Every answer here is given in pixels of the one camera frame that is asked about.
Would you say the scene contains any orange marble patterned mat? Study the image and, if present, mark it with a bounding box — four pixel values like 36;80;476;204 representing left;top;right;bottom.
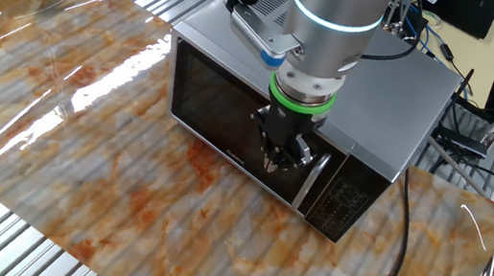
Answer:
0;0;494;276

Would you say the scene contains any beige desk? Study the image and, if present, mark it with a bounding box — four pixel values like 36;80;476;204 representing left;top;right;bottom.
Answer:
405;0;494;112

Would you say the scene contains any silver microwave oven body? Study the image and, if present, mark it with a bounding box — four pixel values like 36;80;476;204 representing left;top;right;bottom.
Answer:
146;0;472;259

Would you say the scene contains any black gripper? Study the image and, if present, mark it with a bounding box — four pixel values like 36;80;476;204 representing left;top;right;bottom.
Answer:
245;100;329;181

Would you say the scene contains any black power cable with plug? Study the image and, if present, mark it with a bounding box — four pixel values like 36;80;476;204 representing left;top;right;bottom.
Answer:
348;161;420;276

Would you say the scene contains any black adapter box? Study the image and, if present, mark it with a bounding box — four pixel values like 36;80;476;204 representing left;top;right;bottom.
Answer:
429;124;492;160

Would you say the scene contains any blue cable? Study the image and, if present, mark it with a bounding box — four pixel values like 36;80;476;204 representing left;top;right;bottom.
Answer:
400;12;445;59

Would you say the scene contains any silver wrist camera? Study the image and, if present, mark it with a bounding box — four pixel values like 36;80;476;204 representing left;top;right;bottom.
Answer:
222;1;307;75

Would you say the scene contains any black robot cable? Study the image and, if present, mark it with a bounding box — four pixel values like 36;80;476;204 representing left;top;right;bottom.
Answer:
359;9;426;68

